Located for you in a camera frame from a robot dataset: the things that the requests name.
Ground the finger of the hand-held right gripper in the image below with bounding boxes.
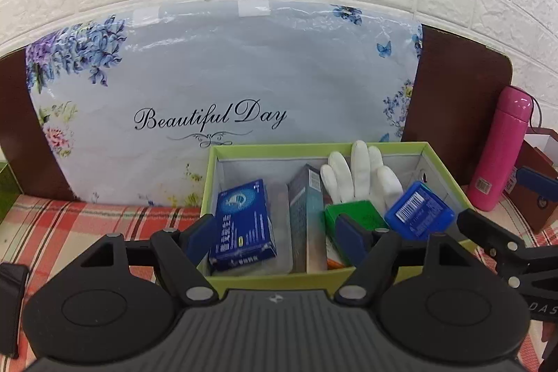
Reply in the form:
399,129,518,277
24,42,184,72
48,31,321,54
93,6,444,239
513,166,558,211
456,208,558,291

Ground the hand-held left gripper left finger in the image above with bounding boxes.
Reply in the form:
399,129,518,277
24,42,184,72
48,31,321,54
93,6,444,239
74,214,219,305

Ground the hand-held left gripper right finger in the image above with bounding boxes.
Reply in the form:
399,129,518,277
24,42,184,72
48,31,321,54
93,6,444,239
333,213,482,305

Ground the small blue box with barcode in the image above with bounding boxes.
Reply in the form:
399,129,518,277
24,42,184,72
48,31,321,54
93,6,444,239
384,181,456,242

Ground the light green storage box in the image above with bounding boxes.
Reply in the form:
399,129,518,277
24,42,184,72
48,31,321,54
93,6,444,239
198,141,478,290

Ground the brown paper bag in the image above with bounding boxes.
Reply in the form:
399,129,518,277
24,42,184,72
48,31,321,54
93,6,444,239
501,127,558,234

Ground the small green box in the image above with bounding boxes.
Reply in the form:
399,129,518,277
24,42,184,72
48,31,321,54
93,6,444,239
323,200,389,255

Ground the pink thermos bottle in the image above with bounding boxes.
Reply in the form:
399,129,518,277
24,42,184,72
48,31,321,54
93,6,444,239
468,85,535,212

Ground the blue medicine box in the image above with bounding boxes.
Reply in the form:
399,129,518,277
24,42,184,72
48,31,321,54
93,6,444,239
208,179,278,273

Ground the tall grey teal box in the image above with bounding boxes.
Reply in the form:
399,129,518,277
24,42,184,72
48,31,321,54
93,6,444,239
288,164,329,273

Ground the white rubber glove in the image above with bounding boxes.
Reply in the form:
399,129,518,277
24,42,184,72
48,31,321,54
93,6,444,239
320,140,404,211

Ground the dark brown wooden headboard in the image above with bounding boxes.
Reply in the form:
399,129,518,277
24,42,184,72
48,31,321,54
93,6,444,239
0,25,513,202

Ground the red plaid cloth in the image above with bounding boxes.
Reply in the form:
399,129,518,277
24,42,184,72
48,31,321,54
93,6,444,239
0,180,558,372

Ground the floral plastic pillow bag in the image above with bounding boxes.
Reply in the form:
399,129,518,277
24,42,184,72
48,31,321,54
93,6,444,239
24,0,423,207

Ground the black rectangular object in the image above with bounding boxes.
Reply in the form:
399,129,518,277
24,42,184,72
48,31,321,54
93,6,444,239
0,262,30,359

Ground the dark green box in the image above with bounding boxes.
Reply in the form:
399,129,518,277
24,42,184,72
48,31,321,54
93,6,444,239
0,162,22,222

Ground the thin bottle strap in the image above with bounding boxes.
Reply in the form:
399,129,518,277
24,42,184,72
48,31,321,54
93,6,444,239
528,95,545,129

